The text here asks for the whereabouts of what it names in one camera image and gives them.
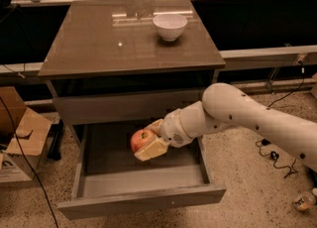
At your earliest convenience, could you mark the black stand leg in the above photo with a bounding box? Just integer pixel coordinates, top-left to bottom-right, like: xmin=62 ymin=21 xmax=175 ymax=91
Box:
xmin=48 ymin=120 xmax=63 ymax=161

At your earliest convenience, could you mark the brown cardboard box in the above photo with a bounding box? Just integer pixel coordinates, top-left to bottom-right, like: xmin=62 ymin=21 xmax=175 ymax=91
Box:
xmin=0 ymin=86 xmax=52 ymax=182

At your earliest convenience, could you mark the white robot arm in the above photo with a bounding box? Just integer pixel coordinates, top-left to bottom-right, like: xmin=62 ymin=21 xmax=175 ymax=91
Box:
xmin=131 ymin=83 xmax=317 ymax=171

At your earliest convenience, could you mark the closed grey top drawer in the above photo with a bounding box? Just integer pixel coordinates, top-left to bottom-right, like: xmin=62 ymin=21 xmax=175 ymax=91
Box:
xmin=53 ymin=89 xmax=203 ymax=125

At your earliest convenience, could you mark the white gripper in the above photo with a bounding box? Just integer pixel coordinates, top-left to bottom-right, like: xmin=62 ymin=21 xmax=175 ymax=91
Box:
xmin=135 ymin=109 xmax=193 ymax=162

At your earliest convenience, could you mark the grey drawer cabinet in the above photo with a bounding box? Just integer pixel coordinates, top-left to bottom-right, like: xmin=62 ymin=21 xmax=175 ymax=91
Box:
xmin=37 ymin=0 xmax=227 ymax=147

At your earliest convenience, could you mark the white ceramic bowl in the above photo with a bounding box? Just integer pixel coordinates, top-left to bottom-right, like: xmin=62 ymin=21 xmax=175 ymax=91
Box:
xmin=153 ymin=14 xmax=187 ymax=41

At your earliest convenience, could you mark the open grey middle drawer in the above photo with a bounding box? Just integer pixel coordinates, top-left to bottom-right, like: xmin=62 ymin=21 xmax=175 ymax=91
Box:
xmin=58 ymin=120 xmax=226 ymax=220

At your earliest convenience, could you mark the black cable on left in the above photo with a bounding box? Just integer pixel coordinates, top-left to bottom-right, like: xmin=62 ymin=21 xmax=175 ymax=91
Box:
xmin=0 ymin=96 xmax=59 ymax=228

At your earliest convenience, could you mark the plastic bottle on floor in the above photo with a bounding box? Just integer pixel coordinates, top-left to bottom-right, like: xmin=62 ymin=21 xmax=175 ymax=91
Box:
xmin=293 ymin=188 xmax=317 ymax=211

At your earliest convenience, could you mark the red apple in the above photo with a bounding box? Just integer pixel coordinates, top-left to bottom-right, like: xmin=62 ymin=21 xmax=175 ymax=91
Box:
xmin=131 ymin=129 xmax=156 ymax=153

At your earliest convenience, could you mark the black power adapter with cable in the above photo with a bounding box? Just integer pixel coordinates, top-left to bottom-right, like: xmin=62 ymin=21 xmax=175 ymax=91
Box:
xmin=255 ymin=139 xmax=298 ymax=178

